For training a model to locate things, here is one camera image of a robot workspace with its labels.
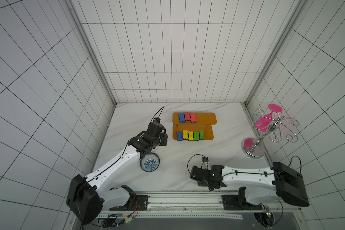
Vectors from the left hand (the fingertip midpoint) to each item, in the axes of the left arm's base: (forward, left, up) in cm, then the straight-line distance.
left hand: (162, 139), depth 81 cm
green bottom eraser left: (+11, -22, -13) cm, 28 cm away
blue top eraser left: (+16, -12, -1) cm, 20 cm away
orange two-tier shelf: (+14, -26, -1) cm, 30 cm away
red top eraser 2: (+16, -19, +1) cm, 25 cm away
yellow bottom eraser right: (+11, -19, -13) cm, 25 cm away
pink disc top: (+13, -64, +13) cm, 67 cm away
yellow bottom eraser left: (+11, -14, -13) cm, 22 cm away
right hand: (-19, -21, -16) cm, 32 cm away
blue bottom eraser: (+10, -11, -13) cm, 19 cm away
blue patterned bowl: (-8, +8, -14) cm, 18 cm away
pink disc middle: (+10, -61, +4) cm, 62 cm away
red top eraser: (+17, -15, 0) cm, 23 cm away
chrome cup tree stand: (+2, -60, -14) cm, 62 cm away
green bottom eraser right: (+11, -26, -13) cm, 31 cm away
